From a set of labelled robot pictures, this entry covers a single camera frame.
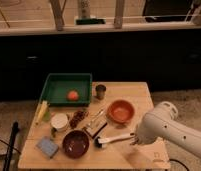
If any black and wood block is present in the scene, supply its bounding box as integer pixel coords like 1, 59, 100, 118
83, 120, 107, 139

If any black pole stand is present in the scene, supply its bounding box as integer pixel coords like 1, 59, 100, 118
3, 122, 19, 171

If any orange bowl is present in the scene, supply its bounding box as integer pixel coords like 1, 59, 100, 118
107, 100, 135, 124

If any small metal cup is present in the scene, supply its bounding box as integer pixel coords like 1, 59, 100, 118
95, 84, 106, 100

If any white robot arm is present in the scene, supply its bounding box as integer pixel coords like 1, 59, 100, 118
135, 101, 201, 159

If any black floor cable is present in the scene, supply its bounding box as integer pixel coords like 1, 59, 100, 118
169, 158, 192, 171

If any white round container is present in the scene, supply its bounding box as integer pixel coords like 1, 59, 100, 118
50, 113, 68, 131

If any purple bowl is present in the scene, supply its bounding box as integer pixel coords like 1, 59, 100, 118
62, 130, 90, 159

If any wooden table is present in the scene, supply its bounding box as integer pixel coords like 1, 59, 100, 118
18, 82, 170, 171

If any yellow corn cob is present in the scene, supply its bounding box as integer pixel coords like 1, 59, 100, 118
35, 101, 48, 124

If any green block on ledge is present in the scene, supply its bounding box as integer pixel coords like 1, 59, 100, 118
76, 18, 105, 25

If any white handled black brush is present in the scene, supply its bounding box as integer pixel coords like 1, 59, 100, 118
94, 133, 135, 148

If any blue sponge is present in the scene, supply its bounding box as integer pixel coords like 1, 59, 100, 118
36, 137, 59, 158

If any green plastic tray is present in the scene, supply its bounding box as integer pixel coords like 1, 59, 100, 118
40, 73, 92, 107

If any brown dried food pile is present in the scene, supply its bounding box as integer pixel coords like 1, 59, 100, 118
69, 110, 88, 129

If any metal utensil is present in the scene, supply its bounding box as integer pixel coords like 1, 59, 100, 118
86, 109, 104, 127

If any red tomato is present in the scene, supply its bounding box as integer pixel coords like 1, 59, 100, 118
67, 90, 79, 101

